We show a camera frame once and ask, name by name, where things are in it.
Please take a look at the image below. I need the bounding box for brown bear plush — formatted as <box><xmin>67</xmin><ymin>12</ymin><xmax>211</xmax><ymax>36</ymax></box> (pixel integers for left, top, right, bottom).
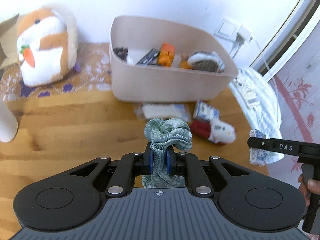
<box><xmin>179</xmin><ymin>54</ymin><xmax>191</xmax><ymax>69</ymax></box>

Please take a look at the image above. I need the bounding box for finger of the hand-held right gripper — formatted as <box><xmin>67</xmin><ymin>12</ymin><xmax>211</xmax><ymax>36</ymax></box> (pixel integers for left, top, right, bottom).
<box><xmin>247</xmin><ymin>137</ymin><xmax>301</xmax><ymax>156</ymax></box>

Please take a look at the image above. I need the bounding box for brown cardboard piece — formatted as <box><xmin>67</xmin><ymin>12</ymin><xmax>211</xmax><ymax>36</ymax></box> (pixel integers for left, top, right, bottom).
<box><xmin>0</xmin><ymin>12</ymin><xmax>21</xmax><ymax>71</ymax></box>

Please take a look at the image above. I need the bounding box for light blue striped blanket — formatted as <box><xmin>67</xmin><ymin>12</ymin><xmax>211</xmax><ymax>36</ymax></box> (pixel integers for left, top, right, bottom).
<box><xmin>228</xmin><ymin>68</ymin><xmax>286</xmax><ymax>166</ymax></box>

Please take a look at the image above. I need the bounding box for smartphone with patterned case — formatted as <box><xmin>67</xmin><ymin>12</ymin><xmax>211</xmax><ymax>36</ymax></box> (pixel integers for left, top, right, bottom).
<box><xmin>236</xmin><ymin>76</ymin><xmax>261</xmax><ymax>109</ymax></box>

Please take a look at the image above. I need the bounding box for white insulated bottle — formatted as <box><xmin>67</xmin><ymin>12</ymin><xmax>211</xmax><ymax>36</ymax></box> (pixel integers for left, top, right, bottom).
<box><xmin>0</xmin><ymin>99</ymin><xmax>19</xmax><ymax>143</ymax></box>

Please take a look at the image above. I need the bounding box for beige plastic storage bin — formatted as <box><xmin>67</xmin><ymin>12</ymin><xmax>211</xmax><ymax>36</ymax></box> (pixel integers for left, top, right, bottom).
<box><xmin>109</xmin><ymin>15</ymin><xmax>239</xmax><ymax>104</ymax></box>

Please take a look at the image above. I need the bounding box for floral wardrobe door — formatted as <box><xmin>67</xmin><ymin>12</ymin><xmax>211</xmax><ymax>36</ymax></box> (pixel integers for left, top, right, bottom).
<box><xmin>249</xmin><ymin>0</ymin><xmax>320</xmax><ymax>180</ymax></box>

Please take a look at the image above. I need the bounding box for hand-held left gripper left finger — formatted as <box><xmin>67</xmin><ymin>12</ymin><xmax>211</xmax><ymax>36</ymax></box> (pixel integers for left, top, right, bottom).
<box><xmin>68</xmin><ymin>142</ymin><xmax>154</xmax><ymax>198</ymax></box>

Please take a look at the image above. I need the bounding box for person's right hand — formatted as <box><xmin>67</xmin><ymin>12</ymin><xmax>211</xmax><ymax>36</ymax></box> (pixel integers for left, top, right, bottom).
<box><xmin>298</xmin><ymin>175</ymin><xmax>320</xmax><ymax>206</ymax></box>

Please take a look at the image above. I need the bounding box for floral table mat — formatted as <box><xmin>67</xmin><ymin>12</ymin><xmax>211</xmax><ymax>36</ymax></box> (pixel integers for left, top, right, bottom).
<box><xmin>0</xmin><ymin>42</ymin><xmax>113</xmax><ymax>102</ymax></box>

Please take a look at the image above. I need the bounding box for clear tissue packet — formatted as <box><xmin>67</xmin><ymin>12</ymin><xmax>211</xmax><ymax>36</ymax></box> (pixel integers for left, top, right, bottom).
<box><xmin>134</xmin><ymin>103</ymin><xmax>189</xmax><ymax>120</ymax></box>

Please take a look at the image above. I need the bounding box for small blue patterned packet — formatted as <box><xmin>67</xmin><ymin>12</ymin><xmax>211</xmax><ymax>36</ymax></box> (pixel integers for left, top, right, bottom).
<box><xmin>248</xmin><ymin>129</ymin><xmax>267</xmax><ymax>166</ymax></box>

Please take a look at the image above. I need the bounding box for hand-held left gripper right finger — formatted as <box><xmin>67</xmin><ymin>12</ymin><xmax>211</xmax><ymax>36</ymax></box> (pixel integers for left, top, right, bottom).
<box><xmin>165</xmin><ymin>148</ymin><xmax>252</xmax><ymax>198</ymax></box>

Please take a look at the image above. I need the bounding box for long dark blue box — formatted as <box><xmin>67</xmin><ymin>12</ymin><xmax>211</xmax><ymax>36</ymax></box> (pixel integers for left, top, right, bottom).
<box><xmin>136</xmin><ymin>48</ymin><xmax>161</xmax><ymax>66</ymax></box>

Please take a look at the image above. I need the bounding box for blue white patterned box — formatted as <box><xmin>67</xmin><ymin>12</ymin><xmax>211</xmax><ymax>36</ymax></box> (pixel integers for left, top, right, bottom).
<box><xmin>192</xmin><ymin>100</ymin><xmax>221</xmax><ymax>122</ymax></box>

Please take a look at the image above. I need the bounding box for white wall charger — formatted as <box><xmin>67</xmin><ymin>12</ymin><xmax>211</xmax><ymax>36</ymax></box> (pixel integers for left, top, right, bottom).
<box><xmin>233</xmin><ymin>25</ymin><xmax>254</xmax><ymax>43</ymax></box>

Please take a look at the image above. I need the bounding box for white wall switch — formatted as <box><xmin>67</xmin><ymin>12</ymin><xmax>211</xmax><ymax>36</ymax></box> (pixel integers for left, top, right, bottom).
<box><xmin>214</xmin><ymin>17</ymin><xmax>242</xmax><ymax>41</ymax></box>

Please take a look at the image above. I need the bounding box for cream scrunchie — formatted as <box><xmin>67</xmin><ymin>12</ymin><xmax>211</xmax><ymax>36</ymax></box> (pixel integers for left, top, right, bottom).
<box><xmin>126</xmin><ymin>49</ymin><xmax>143</xmax><ymax>65</ymax></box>

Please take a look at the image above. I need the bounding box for green plaid scrunchie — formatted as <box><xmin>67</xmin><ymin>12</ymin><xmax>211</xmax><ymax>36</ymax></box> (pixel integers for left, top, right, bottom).
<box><xmin>141</xmin><ymin>117</ymin><xmax>193</xmax><ymax>189</ymax></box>

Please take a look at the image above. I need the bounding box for orange white hamster plush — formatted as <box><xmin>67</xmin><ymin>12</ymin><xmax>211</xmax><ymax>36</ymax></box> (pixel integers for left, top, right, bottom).
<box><xmin>16</xmin><ymin>6</ymin><xmax>79</xmax><ymax>87</ymax></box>

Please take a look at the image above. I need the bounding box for dark brown scrunchie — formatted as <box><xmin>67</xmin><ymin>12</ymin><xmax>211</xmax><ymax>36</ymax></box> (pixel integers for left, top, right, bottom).
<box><xmin>113</xmin><ymin>47</ymin><xmax>129</xmax><ymax>62</ymax></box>

